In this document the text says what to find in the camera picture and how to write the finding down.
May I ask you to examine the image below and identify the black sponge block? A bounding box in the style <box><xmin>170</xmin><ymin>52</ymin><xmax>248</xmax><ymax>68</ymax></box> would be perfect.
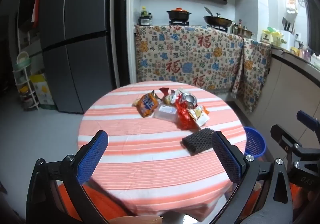
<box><xmin>182</xmin><ymin>128</ymin><xmax>215</xmax><ymax>155</ymax></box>

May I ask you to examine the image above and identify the orange white bag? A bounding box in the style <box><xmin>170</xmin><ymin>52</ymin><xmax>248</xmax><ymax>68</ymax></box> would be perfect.
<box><xmin>188</xmin><ymin>105</ymin><xmax>210</xmax><ymax>128</ymax></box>

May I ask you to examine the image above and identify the red plastic bag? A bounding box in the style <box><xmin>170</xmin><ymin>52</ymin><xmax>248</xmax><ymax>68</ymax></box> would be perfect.
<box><xmin>175</xmin><ymin>100</ymin><xmax>198</xmax><ymax>130</ymax></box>

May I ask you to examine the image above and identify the red snack wrapper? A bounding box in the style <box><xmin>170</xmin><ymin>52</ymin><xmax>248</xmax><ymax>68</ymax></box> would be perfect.
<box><xmin>159</xmin><ymin>87</ymin><xmax>169</xmax><ymax>99</ymax></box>

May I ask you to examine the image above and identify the person's left hand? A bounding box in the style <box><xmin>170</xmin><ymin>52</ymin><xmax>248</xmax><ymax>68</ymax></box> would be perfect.
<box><xmin>108</xmin><ymin>215</ymin><xmax>163</xmax><ymax>224</ymax></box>

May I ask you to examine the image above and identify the blue plastic basket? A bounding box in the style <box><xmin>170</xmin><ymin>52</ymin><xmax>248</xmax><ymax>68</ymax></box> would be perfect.
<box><xmin>244</xmin><ymin>126</ymin><xmax>266</xmax><ymax>158</ymax></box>

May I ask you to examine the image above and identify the pink striped tablecloth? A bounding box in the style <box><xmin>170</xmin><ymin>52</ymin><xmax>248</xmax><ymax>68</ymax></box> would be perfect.
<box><xmin>78</xmin><ymin>81</ymin><xmax>246</xmax><ymax>221</ymax></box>

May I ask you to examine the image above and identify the silver crushed can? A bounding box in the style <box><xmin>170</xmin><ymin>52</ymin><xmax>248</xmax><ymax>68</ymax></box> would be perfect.
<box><xmin>180</xmin><ymin>93</ymin><xmax>197</xmax><ymax>109</ymax></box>

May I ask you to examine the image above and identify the orange soda can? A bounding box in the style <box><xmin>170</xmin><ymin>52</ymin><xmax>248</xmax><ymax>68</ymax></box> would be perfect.
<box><xmin>132</xmin><ymin>91</ymin><xmax>159</xmax><ymax>117</ymax></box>

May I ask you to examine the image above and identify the yellow cardboard box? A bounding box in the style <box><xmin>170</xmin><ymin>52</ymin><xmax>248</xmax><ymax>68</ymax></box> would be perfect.
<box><xmin>30</xmin><ymin>73</ymin><xmax>56</xmax><ymax>110</ymax></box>

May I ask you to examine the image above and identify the white storage rack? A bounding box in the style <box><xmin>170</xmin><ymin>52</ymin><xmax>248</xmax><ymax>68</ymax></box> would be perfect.
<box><xmin>13</xmin><ymin>51</ymin><xmax>40</xmax><ymax>111</ymax></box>

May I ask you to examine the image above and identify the white knife block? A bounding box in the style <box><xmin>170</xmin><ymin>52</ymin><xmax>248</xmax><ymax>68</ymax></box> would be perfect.
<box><xmin>280</xmin><ymin>17</ymin><xmax>295</xmax><ymax>51</ymax></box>

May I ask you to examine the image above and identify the patterned fu character cloth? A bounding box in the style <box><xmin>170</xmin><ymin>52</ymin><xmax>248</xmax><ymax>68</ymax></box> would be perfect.
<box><xmin>135</xmin><ymin>25</ymin><xmax>244</xmax><ymax>92</ymax></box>

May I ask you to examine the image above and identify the steel pot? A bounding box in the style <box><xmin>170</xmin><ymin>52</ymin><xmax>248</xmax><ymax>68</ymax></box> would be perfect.
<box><xmin>233</xmin><ymin>26</ymin><xmax>254</xmax><ymax>38</ymax></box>

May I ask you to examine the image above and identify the black wok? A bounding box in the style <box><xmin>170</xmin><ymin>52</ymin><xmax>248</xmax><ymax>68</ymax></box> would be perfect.
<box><xmin>203</xmin><ymin>7</ymin><xmax>232</xmax><ymax>28</ymax></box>

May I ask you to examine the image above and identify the dark grey refrigerator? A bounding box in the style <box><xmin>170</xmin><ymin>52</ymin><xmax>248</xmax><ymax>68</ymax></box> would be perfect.
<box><xmin>39</xmin><ymin>0</ymin><xmax>116</xmax><ymax>114</ymax></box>

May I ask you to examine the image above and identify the black pot orange lid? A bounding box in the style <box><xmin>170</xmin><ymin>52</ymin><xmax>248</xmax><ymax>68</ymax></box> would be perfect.
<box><xmin>167</xmin><ymin>8</ymin><xmax>191</xmax><ymax>22</ymax></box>

